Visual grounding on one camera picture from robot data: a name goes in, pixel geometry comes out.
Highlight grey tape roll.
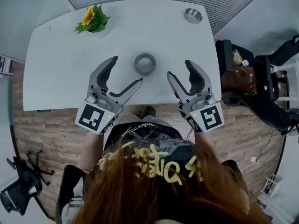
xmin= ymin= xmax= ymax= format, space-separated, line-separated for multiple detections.
xmin=134 ymin=53 xmax=157 ymax=76

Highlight large white desk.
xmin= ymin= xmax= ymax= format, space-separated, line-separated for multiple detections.
xmin=22 ymin=0 xmax=222 ymax=112

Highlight white cable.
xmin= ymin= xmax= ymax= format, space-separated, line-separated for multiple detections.
xmin=219 ymin=159 xmax=259 ymax=171

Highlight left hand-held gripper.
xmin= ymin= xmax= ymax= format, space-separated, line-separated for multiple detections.
xmin=74 ymin=56 xmax=144 ymax=135

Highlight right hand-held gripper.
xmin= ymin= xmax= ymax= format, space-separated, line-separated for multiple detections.
xmin=166 ymin=59 xmax=225 ymax=133

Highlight person's right forearm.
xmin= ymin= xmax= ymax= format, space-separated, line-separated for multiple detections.
xmin=194 ymin=131 xmax=221 ymax=165

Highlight black mesh office chair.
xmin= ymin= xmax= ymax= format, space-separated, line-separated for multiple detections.
xmin=0 ymin=149 xmax=56 ymax=217

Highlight round metal ashtray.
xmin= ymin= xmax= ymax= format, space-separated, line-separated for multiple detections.
xmin=183 ymin=7 xmax=203 ymax=24

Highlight pale snack packet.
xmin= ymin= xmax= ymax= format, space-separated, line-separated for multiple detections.
xmin=232 ymin=49 xmax=251 ymax=67

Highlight person's black printed T-shirt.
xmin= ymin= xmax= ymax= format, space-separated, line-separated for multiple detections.
xmin=56 ymin=121 xmax=249 ymax=222

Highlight white wire rack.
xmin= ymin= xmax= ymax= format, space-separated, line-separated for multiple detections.
xmin=261 ymin=173 xmax=284 ymax=197

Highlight thin black cable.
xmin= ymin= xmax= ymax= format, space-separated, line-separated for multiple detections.
xmin=256 ymin=126 xmax=282 ymax=159

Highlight sunflower plant in white pot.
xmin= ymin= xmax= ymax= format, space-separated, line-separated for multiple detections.
xmin=74 ymin=4 xmax=111 ymax=35

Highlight person's light grey trousers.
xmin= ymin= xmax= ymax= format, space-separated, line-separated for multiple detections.
xmin=114 ymin=114 xmax=164 ymax=127

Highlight person's left forearm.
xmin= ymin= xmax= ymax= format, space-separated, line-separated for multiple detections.
xmin=76 ymin=131 xmax=105 ymax=173

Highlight person's black shoe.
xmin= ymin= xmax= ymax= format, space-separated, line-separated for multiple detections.
xmin=139 ymin=105 xmax=157 ymax=118

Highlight brown leather bag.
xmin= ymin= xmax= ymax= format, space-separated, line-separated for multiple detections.
xmin=220 ymin=65 xmax=257 ymax=94

